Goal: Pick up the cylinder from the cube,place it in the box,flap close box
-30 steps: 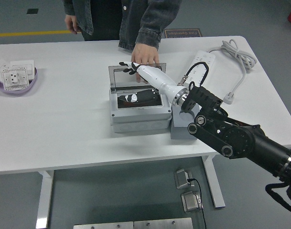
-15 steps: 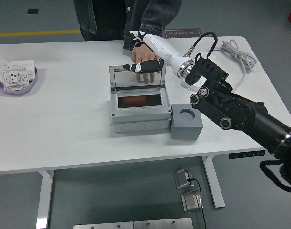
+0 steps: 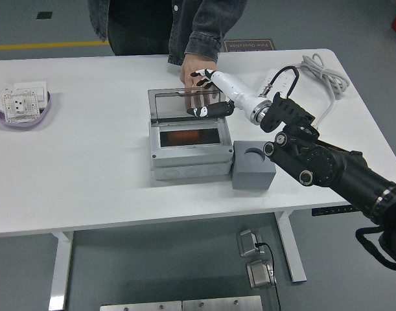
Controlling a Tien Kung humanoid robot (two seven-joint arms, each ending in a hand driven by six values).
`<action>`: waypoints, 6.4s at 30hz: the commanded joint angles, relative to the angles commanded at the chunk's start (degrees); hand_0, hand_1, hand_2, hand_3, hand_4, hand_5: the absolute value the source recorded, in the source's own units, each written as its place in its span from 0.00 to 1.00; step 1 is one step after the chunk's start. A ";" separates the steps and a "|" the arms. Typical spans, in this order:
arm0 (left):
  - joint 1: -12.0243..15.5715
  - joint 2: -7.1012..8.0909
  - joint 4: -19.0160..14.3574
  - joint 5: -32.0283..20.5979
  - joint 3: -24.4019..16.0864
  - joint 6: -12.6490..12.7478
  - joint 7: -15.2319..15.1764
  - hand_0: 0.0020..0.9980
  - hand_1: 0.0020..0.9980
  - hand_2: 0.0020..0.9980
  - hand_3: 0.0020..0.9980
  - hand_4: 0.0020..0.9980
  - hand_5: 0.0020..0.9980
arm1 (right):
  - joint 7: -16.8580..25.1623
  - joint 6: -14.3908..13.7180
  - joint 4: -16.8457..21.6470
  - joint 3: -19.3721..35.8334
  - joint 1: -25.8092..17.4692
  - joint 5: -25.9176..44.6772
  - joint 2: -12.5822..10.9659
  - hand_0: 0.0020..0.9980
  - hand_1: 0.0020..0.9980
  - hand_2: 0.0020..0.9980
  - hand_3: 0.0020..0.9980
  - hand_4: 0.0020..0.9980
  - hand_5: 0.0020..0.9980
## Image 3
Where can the white socket module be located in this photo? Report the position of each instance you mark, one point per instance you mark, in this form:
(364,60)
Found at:
(19,107)

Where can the white power strip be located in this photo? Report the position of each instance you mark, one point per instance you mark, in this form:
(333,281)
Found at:
(283,82)

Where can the white switch plate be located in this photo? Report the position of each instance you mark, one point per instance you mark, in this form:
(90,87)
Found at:
(29,87)

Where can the black table control panel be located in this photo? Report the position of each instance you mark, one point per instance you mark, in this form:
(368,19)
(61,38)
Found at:
(330,210)

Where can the purple bowl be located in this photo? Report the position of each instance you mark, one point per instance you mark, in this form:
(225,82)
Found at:
(22,125)

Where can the white cover plate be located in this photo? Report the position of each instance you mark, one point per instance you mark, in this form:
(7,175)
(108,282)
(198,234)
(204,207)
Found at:
(0,90)

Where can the person's left forearm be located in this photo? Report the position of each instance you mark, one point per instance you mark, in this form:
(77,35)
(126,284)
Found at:
(207,39)

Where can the person's left hand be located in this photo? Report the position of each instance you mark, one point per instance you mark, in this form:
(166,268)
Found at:
(191,64)

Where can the orange cylinder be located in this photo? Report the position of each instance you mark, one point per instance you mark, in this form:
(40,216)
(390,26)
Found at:
(183,137)

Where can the dark floor sign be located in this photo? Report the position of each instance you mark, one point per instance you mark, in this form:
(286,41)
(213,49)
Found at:
(249,45)

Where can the metal floor socket box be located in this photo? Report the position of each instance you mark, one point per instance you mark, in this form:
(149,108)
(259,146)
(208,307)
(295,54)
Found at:
(248,244)
(260,275)

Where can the grey cube with round hole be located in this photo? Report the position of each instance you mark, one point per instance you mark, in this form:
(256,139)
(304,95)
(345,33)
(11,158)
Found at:
(249,178)

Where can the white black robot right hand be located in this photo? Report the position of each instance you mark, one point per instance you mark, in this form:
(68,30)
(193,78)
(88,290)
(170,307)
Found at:
(239,92)

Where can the metal base plate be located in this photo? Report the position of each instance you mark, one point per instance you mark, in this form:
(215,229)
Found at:
(220,304)
(139,306)

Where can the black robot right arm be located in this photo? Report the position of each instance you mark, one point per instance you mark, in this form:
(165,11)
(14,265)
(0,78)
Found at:
(346,175)

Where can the grey junction box hinged lid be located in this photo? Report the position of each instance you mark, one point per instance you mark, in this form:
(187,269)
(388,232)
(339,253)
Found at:
(191,158)

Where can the person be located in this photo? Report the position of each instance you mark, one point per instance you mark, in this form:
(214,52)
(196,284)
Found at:
(136,29)

